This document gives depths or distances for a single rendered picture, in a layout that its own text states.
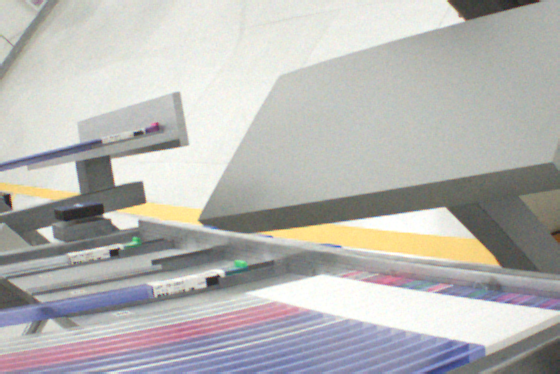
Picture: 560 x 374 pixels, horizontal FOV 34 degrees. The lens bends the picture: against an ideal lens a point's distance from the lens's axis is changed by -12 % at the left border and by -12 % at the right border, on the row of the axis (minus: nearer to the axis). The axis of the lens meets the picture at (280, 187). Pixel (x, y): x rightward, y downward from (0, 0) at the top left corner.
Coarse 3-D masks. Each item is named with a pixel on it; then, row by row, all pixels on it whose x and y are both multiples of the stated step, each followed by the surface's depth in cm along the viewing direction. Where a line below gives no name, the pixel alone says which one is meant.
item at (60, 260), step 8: (56, 256) 93; (64, 256) 93; (16, 264) 91; (24, 264) 91; (32, 264) 91; (40, 264) 92; (48, 264) 92; (56, 264) 93; (64, 264) 93; (0, 272) 89; (8, 272) 90; (16, 272) 90; (24, 272) 91
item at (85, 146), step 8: (152, 128) 122; (80, 144) 116; (88, 144) 117; (96, 144) 118; (48, 152) 114; (56, 152) 115; (64, 152) 115; (72, 152) 116; (80, 152) 116; (8, 160) 111; (16, 160) 112; (24, 160) 112; (32, 160) 113; (40, 160) 113; (0, 168) 110; (8, 168) 111
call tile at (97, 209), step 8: (56, 208) 106; (72, 208) 103; (80, 208) 103; (88, 208) 104; (96, 208) 104; (56, 216) 105; (64, 216) 102; (72, 216) 103; (80, 216) 103; (88, 216) 104
